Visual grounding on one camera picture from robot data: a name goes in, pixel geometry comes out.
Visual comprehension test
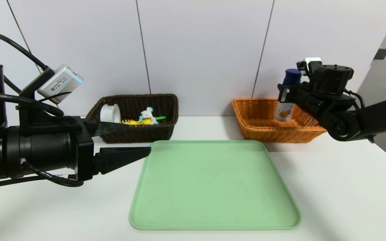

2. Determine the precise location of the white round plastic container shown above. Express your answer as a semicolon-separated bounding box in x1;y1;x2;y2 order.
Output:
100;104;121;123

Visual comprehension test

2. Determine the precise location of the yellow duck scooter toy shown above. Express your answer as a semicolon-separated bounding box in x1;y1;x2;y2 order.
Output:
123;107;160;126

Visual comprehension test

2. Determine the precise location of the orange wicker basket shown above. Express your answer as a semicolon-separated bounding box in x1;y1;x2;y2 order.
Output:
232;98;327;144

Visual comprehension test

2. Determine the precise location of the black camera cable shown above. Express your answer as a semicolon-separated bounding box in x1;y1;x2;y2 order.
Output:
0;33;50;95

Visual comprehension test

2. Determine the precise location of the blue white drink bottle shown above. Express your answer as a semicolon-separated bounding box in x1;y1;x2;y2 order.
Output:
275;69;303;122

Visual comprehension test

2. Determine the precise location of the light green plastic tray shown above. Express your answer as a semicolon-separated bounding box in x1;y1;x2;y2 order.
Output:
129;140;302;231

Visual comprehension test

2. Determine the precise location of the green yellow pasta spoon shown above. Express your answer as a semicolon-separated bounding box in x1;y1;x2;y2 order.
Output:
121;116;167;125

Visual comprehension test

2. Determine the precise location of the dark brown wicker basket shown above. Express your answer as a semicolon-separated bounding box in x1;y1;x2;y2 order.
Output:
85;94;179;144

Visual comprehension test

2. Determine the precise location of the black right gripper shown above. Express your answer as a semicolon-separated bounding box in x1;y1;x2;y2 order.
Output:
277;83;319;113

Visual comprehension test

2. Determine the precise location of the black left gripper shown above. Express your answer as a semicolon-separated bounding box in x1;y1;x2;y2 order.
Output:
19;118;151;181

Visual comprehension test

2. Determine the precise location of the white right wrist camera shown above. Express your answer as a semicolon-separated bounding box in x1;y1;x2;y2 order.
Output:
296;57;323;77

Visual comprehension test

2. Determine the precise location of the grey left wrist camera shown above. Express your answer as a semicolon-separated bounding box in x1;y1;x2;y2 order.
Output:
37;65;84;105

